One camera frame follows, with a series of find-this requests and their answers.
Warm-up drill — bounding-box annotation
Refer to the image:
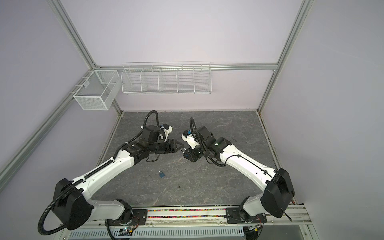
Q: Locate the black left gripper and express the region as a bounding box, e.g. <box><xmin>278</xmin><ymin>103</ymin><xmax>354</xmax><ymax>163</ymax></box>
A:
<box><xmin>148</xmin><ymin>138</ymin><xmax>184</xmax><ymax>154</ymax></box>

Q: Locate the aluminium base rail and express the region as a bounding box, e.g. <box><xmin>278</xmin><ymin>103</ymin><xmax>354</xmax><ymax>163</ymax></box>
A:
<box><xmin>59</xmin><ymin>204</ymin><xmax>313</xmax><ymax>229</ymax></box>

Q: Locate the white vented cable duct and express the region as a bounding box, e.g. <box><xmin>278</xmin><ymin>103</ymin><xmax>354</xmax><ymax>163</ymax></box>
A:
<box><xmin>68</xmin><ymin>226</ymin><xmax>245</xmax><ymax>240</ymax></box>

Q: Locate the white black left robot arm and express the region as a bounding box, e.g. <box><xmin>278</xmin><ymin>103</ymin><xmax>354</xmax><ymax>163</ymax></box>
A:
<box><xmin>38</xmin><ymin>110</ymin><xmax>183</xmax><ymax>236</ymax></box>

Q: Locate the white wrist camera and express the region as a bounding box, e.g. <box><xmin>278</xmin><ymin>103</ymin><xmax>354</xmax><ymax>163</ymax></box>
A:
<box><xmin>161</xmin><ymin>124</ymin><xmax>173</xmax><ymax>142</ymax></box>
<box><xmin>182</xmin><ymin>130</ymin><xmax>200</xmax><ymax>149</ymax></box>

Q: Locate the white wire long basket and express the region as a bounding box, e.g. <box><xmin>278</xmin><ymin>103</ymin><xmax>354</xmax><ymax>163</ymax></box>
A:
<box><xmin>121</xmin><ymin>62</ymin><xmax>212</xmax><ymax>95</ymax></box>

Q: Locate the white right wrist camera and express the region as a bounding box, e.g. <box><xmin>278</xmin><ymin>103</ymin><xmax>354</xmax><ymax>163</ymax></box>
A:
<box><xmin>182</xmin><ymin>130</ymin><xmax>200</xmax><ymax>149</ymax></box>

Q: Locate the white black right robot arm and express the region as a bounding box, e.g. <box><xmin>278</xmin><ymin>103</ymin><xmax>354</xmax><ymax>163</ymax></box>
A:
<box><xmin>182</xmin><ymin>118</ymin><xmax>295</xmax><ymax>223</ymax></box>

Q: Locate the white mesh box basket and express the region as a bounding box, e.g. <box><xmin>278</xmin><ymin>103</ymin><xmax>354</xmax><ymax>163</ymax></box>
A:
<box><xmin>74</xmin><ymin>70</ymin><xmax>122</xmax><ymax>111</ymax></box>

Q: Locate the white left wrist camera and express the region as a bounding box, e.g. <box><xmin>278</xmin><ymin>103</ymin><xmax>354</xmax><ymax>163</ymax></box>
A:
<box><xmin>161</xmin><ymin>124</ymin><xmax>173</xmax><ymax>142</ymax></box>

